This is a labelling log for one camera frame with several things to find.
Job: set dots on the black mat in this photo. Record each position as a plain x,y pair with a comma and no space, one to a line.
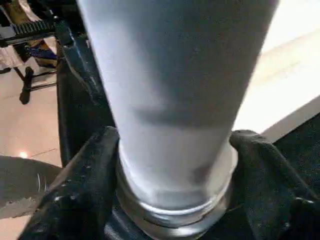
80,100

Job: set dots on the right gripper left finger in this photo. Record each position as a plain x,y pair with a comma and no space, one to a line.
80,190

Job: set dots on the black equipment rack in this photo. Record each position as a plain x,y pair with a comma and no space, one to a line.
32,25

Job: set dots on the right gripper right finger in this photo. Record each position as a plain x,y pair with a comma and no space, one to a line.
275,195

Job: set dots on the white plastic table top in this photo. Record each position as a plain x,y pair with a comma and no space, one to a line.
287,75

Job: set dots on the white plastic table leg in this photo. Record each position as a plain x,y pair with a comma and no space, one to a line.
175,87

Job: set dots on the grey robot leg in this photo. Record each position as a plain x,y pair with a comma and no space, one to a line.
22,180

